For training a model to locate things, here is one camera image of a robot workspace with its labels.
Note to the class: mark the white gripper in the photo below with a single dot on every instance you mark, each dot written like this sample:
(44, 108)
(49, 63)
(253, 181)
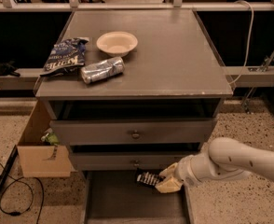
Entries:
(185, 171)

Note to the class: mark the black rxbar chocolate wrapper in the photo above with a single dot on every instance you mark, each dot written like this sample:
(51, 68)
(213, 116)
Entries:
(148, 179)

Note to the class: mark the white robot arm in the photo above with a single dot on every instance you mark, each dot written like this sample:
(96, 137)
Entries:
(224, 159)

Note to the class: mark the grey top drawer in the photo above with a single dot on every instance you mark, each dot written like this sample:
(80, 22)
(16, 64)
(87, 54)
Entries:
(82, 132)

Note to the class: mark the grey open bottom drawer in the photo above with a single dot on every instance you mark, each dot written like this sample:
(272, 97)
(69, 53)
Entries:
(114, 197)

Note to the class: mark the grey middle drawer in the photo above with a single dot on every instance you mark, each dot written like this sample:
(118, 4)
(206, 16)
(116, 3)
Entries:
(96, 161)

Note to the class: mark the grey wooden drawer cabinet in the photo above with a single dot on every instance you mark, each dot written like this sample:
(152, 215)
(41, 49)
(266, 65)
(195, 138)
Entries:
(172, 75)

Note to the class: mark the green item in box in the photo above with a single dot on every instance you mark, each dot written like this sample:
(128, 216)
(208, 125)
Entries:
(50, 137)

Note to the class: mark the crushed silver drink can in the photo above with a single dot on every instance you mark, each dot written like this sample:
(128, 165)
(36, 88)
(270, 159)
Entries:
(102, 70)

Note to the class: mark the brown cardboard box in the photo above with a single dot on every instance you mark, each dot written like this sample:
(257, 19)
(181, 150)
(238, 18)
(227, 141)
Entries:
(37, 157)

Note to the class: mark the white paper bowl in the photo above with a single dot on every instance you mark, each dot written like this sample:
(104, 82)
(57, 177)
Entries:
(117, 43)

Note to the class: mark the black floor bar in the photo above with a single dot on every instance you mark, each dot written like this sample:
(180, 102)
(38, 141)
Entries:
(0, 184)

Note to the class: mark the blue kettle chips bag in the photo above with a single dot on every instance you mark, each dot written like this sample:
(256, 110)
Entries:
(65, 57)

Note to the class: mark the black object on shelf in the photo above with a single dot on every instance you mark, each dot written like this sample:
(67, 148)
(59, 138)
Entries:
(8, 69)

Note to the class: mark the metal clamp bracket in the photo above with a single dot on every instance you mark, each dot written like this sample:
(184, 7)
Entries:
(263, 67)

